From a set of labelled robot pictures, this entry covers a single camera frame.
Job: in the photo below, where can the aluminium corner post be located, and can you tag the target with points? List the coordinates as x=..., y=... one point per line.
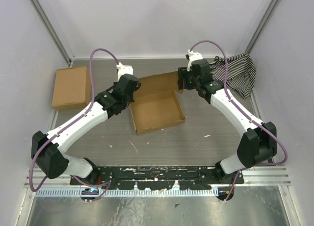
x=50, y=22
x=262, y=25

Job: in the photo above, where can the black white striped cloth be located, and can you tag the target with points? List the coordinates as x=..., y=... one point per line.
x=241, y=73

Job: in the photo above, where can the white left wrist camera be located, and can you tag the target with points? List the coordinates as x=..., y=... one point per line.
x=123, y=69

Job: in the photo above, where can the closed brown cardboard box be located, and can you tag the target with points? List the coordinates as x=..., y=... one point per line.
x=72, y=89

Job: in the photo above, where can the aluminium front rail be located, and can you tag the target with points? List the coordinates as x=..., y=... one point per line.
x=257, y=176

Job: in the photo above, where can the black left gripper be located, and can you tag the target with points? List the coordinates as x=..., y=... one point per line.
x=132, y=99

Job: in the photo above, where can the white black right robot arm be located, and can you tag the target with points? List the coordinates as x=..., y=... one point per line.
x=257, y=142

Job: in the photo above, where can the white slotted cable duct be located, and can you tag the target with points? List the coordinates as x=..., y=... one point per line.
x=80, y=192

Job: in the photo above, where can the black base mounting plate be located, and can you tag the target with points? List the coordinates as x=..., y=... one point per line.
x=162, y=177

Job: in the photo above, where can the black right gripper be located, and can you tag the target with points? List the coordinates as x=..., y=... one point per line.
x=183, y=74

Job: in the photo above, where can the left aluminium corner post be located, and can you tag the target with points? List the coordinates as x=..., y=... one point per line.
x=50, y=22

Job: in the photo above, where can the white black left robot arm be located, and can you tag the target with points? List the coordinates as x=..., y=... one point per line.
x=49, y=149

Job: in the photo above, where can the brown cardboard box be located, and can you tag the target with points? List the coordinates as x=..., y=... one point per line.
x=156, y=105
x=72, y=89

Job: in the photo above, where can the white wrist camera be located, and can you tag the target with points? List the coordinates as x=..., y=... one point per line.
x=123, y=69
x=192, y=56

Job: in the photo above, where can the right aluminium corner post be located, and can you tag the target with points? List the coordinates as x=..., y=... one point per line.
x=262, y=25

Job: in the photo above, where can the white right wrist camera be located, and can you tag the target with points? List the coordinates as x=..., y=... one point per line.
x=192, y=56

